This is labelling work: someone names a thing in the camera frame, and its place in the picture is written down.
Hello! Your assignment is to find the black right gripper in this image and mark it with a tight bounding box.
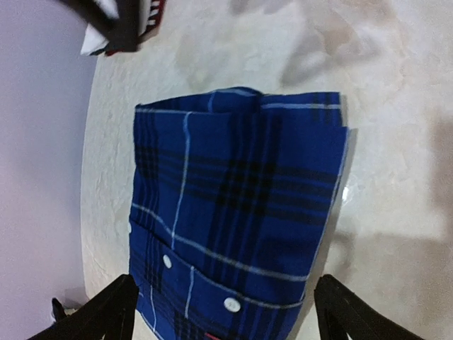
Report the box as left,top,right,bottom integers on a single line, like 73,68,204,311
59,0,140,52

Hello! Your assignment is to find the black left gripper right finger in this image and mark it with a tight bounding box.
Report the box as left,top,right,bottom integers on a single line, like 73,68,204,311
314,274,418,340

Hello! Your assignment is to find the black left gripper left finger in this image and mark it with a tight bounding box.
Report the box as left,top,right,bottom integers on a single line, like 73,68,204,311
30,274,139,340

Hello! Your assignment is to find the blue plaid flannel shirt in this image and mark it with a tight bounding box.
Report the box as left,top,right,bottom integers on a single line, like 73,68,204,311
130,87,349,339

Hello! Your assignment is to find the folded white cartoon t-shirt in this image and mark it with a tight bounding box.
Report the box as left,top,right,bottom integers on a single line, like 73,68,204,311
80,0,118,56

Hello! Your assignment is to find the folded red white shirt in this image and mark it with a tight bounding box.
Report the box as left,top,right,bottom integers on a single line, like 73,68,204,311
105,1,166,55

